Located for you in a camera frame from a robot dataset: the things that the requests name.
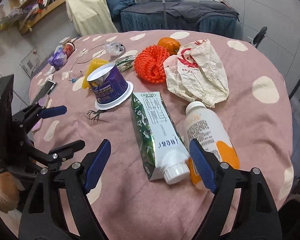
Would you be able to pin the paper food bag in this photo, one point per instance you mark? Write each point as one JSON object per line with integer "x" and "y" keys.
{"x": 196, "y": 73}

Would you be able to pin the left hand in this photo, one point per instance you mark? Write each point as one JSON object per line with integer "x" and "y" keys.
{"x": 9, "y": 193}

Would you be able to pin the orange tangerine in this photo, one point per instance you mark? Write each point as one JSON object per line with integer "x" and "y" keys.
{"x": 170, "y": 44}

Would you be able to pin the pink polka dot bedspread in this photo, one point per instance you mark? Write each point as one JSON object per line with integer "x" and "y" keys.
{"x": 125, "y": 204}

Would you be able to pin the black smartphone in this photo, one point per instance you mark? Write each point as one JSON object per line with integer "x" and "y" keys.
{"x": 46, "y": 89}

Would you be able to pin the green white milk carton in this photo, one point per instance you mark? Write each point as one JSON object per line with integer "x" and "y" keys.
{"x": 163, "y": 153}

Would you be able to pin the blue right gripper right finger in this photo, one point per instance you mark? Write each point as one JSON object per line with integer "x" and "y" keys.
{"x": 205, "y": 163}

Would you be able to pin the black plant twig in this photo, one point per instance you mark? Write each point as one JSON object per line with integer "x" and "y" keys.
{"x": 94, "y": 115}

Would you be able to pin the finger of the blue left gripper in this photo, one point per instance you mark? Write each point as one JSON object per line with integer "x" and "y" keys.
{"x": 53, "y": 111}

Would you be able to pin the purple snack bag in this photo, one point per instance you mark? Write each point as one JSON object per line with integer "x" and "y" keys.
{"x": 58, "y": 60}

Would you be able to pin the orange foam fruit net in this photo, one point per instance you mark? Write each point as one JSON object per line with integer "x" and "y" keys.
{"x": 148, "y": 65}

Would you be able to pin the cream jacket on chair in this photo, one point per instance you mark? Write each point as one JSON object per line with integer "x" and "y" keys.
{"x": 90, "y": 17}

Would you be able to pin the clear plastic wrapper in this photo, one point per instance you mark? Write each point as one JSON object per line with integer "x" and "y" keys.
{"x": 114, "y": 48}

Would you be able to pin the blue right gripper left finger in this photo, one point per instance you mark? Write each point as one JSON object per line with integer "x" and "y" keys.
{"x": 94, "y": 164}

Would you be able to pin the black office chair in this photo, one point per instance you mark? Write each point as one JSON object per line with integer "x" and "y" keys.
{"x": 260, "y": 36}

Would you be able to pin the blue yogurt cup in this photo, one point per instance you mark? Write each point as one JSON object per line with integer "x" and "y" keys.
{"x": 109, "y": 87}

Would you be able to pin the white orange drink bottle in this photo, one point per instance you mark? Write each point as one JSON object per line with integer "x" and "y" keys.
{"x": 204, "y": 125}

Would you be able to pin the red instant cup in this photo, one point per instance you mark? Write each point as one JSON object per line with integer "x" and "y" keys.
{"x": 68, "y": 49}

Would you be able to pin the green foil wrapper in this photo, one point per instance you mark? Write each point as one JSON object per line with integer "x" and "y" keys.
{"x": 125, "y": 63}

